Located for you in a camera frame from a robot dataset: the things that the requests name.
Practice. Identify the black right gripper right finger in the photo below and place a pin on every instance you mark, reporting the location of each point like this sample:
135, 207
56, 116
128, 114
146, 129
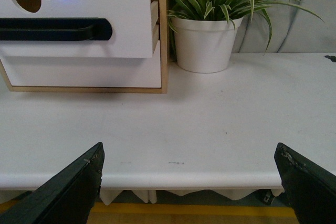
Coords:
310, 188

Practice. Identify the white plant pot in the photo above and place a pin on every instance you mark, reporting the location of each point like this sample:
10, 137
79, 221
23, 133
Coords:
204, 46

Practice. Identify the wooden drawer cabinet frame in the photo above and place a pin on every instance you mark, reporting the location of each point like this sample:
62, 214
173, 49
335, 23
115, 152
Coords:
164, 37

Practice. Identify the black drawer handle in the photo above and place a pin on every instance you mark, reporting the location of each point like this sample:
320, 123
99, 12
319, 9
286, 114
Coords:
55, 29

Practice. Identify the white drawer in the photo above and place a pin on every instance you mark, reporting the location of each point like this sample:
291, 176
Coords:
85, 72
134, 28

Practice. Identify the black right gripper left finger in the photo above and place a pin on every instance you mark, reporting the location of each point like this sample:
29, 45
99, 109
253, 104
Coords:
67, 197

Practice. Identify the small black object on table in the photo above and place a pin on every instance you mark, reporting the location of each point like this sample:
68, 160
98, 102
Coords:
332, 58

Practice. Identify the white lower drawer front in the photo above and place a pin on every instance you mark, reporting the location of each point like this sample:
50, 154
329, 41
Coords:
85, 72

